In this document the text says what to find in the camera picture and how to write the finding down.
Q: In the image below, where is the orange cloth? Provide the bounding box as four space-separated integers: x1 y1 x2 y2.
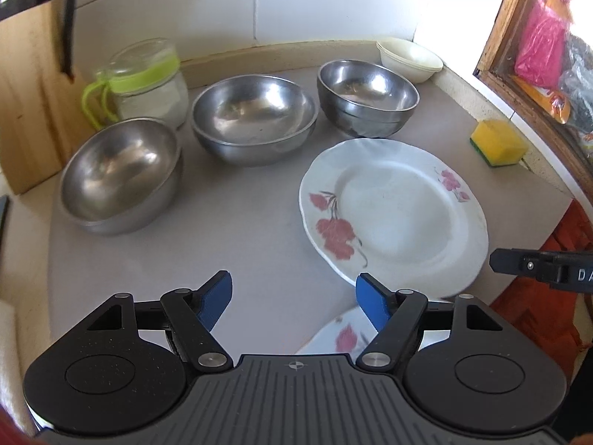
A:
488 198 593 349

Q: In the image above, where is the deep steel bowl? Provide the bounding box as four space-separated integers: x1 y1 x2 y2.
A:
58 118 184 235

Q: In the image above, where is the cream plastic bowl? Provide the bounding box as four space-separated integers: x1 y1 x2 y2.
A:
377 37 444 75
379 53 443 85

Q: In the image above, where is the wooden knife block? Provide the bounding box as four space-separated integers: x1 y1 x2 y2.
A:
0 0 96 196

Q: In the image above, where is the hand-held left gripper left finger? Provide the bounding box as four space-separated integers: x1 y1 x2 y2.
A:
69 270 233 374

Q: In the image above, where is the wide shallow steel bowl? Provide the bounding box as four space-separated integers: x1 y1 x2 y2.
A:
191 76 320 167

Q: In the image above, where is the pink plastic bag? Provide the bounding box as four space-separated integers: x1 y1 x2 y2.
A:
513 0 576 89

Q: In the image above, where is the black flat object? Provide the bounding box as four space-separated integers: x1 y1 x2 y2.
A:
0 195 11 260

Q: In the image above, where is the yellow green sponge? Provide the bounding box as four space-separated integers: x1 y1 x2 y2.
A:
470 119 530 169

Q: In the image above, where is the dark plastic bag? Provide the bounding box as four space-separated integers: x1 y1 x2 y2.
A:
557 32 593 131

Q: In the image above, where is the glass jar with green lid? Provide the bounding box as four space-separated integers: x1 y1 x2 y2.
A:
82 37 190 131

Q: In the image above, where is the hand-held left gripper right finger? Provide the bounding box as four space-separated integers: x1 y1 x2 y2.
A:
356 273 520 372

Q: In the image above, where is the black knife handle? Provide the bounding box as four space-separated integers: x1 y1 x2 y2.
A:
60 0 79 80

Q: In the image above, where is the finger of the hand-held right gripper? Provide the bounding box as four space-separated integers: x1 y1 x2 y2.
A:
490 248 593 284

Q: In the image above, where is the wooden window frame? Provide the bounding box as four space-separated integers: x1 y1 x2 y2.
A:
473 0 593 198

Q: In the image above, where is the white floral plate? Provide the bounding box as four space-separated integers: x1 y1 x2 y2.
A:
295 305 377 356
298 138 490 300

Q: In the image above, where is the small steel bowl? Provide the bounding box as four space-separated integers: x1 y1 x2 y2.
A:
317 59 420 138

